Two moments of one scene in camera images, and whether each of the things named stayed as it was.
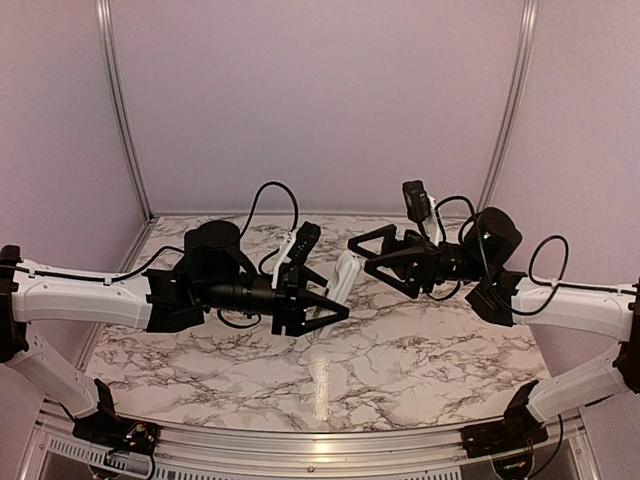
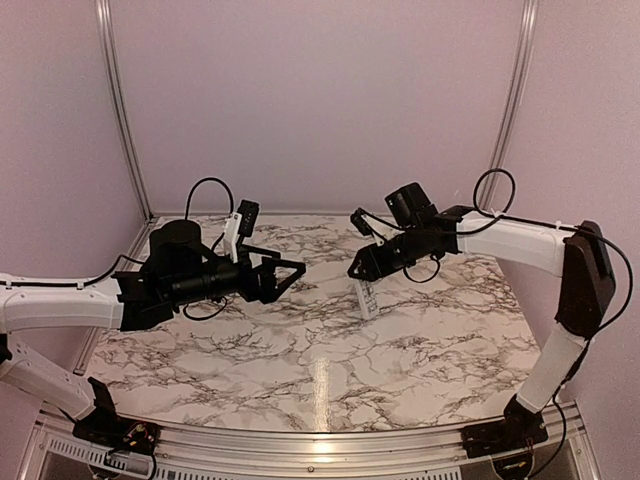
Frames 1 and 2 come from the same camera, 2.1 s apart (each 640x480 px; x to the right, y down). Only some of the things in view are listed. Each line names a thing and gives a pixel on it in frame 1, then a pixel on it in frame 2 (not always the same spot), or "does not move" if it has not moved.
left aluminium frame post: [107, 34] does not move
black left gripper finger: [306, 274] to [262, 252]
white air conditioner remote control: [341, 283] to [368, 302]
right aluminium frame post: [519, 78] does not move
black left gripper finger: [308, 299] to [271, 290]
